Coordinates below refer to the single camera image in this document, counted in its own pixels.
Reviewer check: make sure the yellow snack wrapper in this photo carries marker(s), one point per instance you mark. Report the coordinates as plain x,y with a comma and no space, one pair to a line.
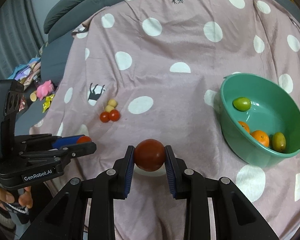
47,102

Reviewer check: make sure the green plastic bowl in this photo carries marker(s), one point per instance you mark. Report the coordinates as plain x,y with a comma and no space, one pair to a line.
272,110

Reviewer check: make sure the green oval fruit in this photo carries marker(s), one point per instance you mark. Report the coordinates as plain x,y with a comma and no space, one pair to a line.
242,104

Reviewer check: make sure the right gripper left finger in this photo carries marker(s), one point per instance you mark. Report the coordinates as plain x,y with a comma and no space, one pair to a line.
112,184

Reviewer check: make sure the person's left hand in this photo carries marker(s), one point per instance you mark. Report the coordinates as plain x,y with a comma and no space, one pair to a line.
24,200

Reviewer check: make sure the pile of colourful clothes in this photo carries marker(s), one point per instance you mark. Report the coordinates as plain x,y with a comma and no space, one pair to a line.
26,73

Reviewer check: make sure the orange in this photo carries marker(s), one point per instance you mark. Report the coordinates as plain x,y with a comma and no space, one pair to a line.
244,126
261,137

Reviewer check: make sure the pink plush toy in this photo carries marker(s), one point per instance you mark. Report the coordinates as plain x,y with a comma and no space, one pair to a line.
44,90

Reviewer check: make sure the grey curtain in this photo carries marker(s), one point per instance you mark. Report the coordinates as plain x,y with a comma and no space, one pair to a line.
20,38

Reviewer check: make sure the pink polka dot cloth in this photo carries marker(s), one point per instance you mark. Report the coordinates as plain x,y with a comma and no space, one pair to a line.
133,52

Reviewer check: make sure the beige longan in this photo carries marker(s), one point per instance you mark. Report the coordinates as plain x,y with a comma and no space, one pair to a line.
113,103
109,108

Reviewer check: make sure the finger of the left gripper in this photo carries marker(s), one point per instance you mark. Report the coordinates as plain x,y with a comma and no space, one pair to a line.
72,149
62,141

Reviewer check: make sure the yellow green fruit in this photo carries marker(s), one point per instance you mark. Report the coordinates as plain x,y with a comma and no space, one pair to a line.
278,142

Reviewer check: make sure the large red tomato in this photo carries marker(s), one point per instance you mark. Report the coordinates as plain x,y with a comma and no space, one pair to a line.
149,155

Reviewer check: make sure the small red tomato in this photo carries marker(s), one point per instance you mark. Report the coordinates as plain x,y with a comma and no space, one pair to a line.
104,117
83,139
114,115

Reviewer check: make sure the grey sofa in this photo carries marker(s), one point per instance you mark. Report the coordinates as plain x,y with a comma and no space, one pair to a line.
260,52

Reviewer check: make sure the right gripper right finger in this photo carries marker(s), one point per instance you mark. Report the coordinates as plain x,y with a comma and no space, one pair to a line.
185,183

